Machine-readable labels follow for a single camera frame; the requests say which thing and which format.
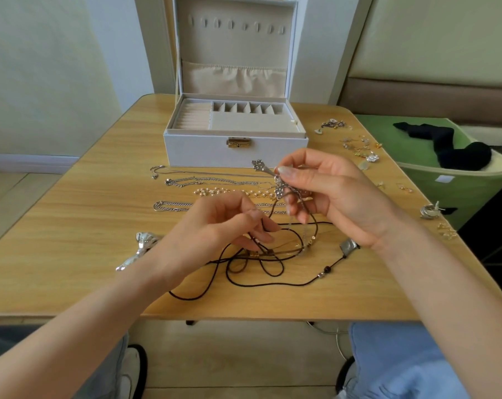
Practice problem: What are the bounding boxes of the person's right hand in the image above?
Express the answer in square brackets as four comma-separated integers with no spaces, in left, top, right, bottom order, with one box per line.
[276,147,402,250]

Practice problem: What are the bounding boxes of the person's left hand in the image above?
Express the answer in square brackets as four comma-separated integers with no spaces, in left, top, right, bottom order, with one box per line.
[151,192,282,283]

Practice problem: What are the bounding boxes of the silver link chain necklace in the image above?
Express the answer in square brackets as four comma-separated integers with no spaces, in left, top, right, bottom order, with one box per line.
[152,199,287,215]

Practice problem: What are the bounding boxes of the thin silver chain necklace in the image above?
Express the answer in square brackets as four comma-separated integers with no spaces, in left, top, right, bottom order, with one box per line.
[148,163,274,188]

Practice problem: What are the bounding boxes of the bow pendant cord necklace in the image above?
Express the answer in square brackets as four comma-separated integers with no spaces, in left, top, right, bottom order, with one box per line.
[115,231,235,301]

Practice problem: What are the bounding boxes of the tangle of necklaces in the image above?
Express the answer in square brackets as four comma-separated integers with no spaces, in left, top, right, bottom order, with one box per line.
[209,158,320,278]

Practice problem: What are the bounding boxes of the small earrings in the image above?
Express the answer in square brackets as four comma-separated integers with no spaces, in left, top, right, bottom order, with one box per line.
[313,117,460,239]

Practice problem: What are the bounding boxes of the white jewelry box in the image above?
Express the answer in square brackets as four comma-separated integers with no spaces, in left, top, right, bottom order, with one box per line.
[163,0,310,170]

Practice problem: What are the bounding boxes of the person's left forearm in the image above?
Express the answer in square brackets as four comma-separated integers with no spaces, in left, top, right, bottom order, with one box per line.
[0,257,177,399]

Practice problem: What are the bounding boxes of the person's right forearm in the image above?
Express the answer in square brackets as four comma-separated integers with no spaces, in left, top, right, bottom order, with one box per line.
[376,220,502,399]

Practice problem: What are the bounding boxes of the black cloth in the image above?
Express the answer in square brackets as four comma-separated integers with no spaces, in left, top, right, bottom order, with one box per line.
[392,121,493,171]

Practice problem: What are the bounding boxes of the white cable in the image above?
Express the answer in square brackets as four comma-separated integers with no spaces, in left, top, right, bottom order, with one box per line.
[305,320,352,362]

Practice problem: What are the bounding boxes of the black strap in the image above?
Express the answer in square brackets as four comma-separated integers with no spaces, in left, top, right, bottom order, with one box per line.
[128,343,149,399]

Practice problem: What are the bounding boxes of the beige padded wall panel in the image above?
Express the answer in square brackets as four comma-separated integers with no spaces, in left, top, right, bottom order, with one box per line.
[338,0,502,120]

